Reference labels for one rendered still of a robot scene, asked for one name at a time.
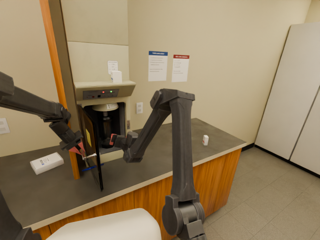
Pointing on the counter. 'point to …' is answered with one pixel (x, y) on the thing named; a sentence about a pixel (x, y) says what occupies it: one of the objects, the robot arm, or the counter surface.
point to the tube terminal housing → (99, 75)
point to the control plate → (100, 94)
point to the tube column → (95, 21)
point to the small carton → (116, 76)
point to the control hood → (126, 91)
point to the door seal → (98, 152)
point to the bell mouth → (105, 107)
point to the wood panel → (56, 70)
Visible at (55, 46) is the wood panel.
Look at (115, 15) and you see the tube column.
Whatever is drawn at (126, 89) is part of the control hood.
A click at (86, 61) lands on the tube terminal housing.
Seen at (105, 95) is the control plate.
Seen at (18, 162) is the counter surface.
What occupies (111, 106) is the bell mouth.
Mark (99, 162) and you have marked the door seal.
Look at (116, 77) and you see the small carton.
